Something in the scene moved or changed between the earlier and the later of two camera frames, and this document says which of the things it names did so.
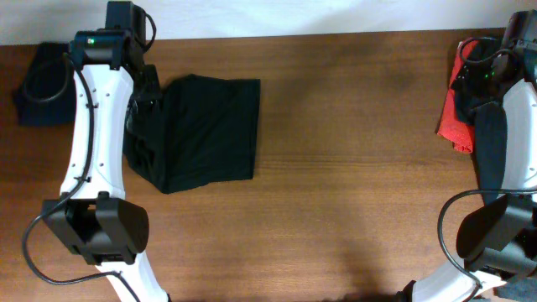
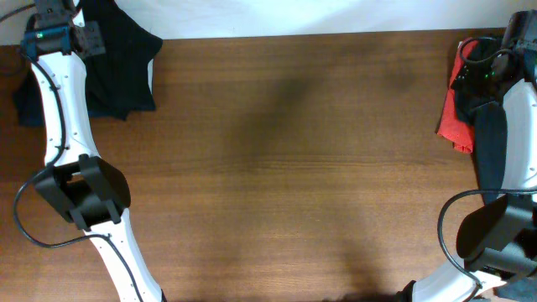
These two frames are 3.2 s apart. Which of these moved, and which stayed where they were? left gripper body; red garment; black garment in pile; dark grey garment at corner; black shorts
Moved: black shorts; left gripper body
Stayed: dark grey garment at corner; red garment; black garment in pile
